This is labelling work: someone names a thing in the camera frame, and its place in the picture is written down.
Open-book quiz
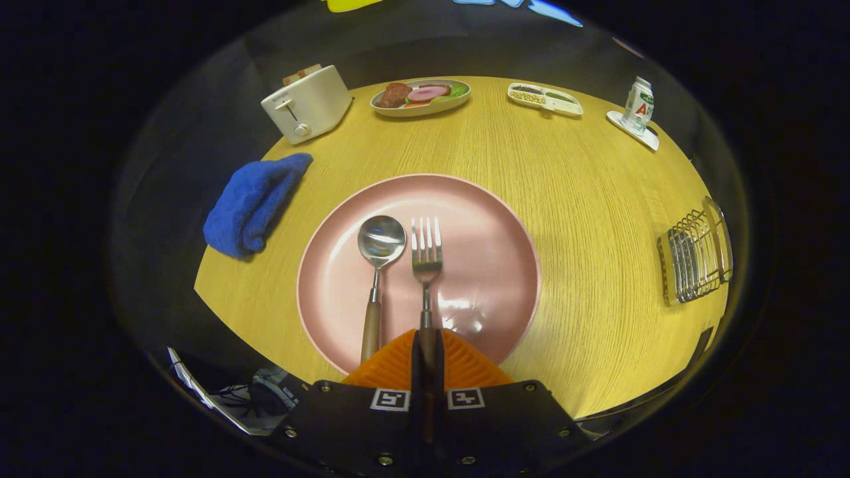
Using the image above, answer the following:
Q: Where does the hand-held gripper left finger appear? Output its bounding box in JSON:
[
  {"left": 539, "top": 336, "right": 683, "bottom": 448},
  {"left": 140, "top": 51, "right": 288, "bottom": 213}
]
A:
[{"left": 269, "top": 329, "right": 426, "bottom": 475}]

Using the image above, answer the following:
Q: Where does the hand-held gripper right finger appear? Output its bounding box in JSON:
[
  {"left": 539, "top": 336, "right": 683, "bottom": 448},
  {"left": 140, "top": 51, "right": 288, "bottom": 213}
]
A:
[{"left": 426, "top": 329, "right": 590, "bottom": 475}]

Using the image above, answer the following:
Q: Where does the wooden handled metal fork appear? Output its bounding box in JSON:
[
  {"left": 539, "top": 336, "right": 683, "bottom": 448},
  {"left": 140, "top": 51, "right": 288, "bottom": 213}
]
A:
[{"left": 410, "top": 216, "right": 444, "bottom": 372}]

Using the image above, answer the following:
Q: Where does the wooden handled metal spoon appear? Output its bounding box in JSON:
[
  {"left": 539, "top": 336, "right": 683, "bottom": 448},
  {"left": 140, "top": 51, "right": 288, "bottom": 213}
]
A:
[{"left": 357, "top": 214, "right": 407, "bottom": 364}]

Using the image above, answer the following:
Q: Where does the pink round plate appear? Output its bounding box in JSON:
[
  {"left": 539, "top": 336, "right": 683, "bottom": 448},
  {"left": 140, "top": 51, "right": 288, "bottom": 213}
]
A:
[{"left": 296, "top": 173, "right": 542, "bottom": 376}]

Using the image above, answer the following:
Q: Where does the blue folded towel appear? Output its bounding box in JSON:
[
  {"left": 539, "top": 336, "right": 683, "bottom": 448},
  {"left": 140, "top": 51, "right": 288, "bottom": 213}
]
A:
[{"left": 203, "top": 153, "right": 314, "bottom": 260}]

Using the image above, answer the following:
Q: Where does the black table edge clamp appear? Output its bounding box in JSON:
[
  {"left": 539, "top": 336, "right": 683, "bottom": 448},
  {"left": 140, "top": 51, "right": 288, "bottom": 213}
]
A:
[{"left": 689, "top": 325, "right": 715, "bottom": 372}]

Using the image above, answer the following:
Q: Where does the grey food plate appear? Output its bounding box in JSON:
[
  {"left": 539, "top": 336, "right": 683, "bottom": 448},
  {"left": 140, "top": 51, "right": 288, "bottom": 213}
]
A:
[{"left": 370, "top": 78, "right": 472, "bottom": 118}]

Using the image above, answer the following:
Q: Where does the large brown meat piece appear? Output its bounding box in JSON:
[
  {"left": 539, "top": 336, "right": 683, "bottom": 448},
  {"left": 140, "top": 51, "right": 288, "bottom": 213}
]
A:
[{"left": 377, "top": 82, "right": 412, "bottom": 108}]

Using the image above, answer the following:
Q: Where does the pink ham slice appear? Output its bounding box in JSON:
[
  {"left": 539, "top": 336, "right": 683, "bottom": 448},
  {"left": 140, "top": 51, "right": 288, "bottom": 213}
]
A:
[{"left": 406, "top": 84, "right": 452, "bottom": 104}]

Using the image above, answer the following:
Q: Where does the white toaster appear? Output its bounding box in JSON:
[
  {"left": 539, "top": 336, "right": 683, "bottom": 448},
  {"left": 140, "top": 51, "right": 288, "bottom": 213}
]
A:
[{"left": 260, "top": 64, "right": 353, "bottom": 145}]

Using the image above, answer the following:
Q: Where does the white divided dish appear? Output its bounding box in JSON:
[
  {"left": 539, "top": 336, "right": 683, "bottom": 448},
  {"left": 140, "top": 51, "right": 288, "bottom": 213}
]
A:
[{"left": 507, "top": 82, "right": 584, "bottom": 118}]

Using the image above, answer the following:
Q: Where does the white square coaster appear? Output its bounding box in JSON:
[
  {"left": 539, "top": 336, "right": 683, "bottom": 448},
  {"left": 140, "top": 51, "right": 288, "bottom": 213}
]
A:
[{"left": 606, "top": 110, "right": 660, "bottom": 152}]

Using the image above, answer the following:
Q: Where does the black backdrop cloth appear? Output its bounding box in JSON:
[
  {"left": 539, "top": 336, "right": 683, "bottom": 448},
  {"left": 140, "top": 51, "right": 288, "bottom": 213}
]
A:
[{"left": 110, "top": 0, "right": 751, "bottom": 426}]

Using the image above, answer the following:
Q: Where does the white drink bottle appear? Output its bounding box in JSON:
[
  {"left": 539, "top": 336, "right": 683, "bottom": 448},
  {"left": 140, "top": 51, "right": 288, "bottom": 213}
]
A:
[{"left": 621, "top": 76, "right": 655, "bottom": 137}]

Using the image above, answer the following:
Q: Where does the metal wire basket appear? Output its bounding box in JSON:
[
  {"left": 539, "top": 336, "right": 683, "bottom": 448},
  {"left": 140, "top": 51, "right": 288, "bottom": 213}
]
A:
[{"left": 657, "top": 196, "right": 734, "bottom": 307}]

